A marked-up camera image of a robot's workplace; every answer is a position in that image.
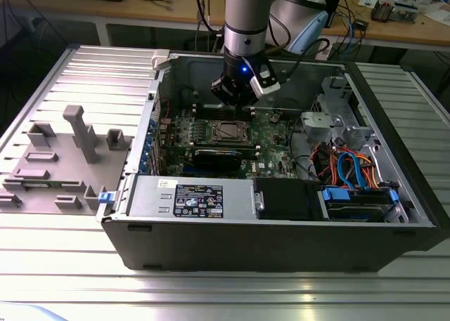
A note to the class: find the silver lidded CPU chip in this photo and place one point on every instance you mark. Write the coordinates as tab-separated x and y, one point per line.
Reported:
228	131

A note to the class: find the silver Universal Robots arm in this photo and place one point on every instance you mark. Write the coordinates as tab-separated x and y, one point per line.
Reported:
246	19

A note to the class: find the black RAM slot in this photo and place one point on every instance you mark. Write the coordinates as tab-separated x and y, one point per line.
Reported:
218	113
218	117
207	106
207	110

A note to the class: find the CPU socket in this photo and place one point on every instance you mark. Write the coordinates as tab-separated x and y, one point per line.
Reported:
230	140

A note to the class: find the round silver coin battery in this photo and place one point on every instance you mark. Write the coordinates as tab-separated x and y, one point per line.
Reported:
276	118

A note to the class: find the green motherboard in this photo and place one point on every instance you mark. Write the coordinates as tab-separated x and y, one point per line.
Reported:
270	149

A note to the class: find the black graphics card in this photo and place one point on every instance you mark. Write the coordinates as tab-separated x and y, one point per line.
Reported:
218	159

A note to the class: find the pale grey case latch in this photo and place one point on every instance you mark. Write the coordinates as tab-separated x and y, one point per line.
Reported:
160	57

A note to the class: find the silver metal drive cage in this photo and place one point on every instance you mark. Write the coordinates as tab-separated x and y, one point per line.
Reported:
330	124

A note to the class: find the wooden desk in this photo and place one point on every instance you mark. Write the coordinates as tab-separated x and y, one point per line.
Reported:
158	12

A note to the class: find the black drive box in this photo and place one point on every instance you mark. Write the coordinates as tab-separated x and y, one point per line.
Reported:
284	198

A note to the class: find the tall black box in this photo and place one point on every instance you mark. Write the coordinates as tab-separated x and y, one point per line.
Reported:
335	5

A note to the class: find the small black adapter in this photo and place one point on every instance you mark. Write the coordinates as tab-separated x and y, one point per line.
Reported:
360	23

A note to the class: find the silver power supply unit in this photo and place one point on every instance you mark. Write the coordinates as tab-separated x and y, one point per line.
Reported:
151	198

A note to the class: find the metal heat sink cooler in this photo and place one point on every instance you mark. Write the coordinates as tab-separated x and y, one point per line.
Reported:
380	11

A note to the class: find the black PC case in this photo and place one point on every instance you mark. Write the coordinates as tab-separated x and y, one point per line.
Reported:
246	247

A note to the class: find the hard disk in blue carrier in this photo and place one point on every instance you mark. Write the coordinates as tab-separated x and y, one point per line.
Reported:
355	205

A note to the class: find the blue plastic clip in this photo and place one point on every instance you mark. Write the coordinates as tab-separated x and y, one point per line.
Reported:
106	198

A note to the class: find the grey parts rack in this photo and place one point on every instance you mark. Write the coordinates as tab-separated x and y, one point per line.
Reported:
52	166

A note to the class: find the green RAM stick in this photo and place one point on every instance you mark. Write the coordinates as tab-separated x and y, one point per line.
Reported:
40	185

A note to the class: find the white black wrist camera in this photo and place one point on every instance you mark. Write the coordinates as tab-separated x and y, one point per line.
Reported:
265	82

